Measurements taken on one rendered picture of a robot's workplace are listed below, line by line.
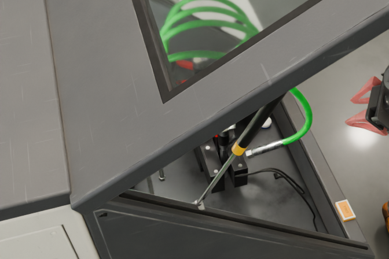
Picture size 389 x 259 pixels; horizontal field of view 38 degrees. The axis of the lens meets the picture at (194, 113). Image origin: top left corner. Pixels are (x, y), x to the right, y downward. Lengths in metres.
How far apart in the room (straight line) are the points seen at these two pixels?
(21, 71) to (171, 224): 0.36
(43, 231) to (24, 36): 0.36
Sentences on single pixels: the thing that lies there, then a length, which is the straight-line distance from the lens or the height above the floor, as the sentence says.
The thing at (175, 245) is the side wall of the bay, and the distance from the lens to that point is 1.01.
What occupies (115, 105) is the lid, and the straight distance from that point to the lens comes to 0.83.
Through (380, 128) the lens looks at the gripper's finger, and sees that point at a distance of 1.06.
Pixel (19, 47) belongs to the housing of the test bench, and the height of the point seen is 1.50.
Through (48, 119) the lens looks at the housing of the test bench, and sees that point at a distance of 0.90.
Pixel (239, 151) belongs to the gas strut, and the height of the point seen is 1.46.
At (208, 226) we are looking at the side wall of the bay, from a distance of 0.98.
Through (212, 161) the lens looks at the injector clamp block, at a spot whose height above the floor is 0.98.
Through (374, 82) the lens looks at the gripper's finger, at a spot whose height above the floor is 1.39.
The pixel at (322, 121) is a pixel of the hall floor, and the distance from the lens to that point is 2.81.
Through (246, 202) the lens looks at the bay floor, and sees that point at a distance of 1.55.
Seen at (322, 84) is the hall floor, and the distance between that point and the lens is 2.98.
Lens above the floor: 2.16
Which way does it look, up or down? 50 degrees down
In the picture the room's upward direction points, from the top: 5 degrees counter-clockwise
